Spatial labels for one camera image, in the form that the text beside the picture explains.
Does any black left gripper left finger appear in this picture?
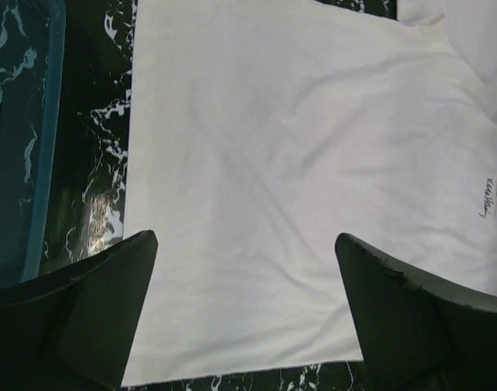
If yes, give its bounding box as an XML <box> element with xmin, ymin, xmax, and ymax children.
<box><xmin>0</xmin><ymin>231</ymin><xmax>158</xmax><ymax>390</ymax></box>

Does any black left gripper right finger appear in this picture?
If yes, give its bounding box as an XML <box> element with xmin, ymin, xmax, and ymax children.
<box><xmin>335</xmin><ymin>233</ymin><xmax>497</xmax><ymax>390</ymax></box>

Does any white t-shirt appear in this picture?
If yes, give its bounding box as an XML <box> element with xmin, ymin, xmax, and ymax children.
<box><xmin>122</xmin><ymin>1</ymin><xmax>497</xmax><ymax>386</ymax></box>

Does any teal plastic bin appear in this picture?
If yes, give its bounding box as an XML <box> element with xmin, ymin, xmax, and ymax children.
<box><xmin>0</xmin><ymin>1</ymin><xmax>66</xmax><ymax>288</ymax></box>

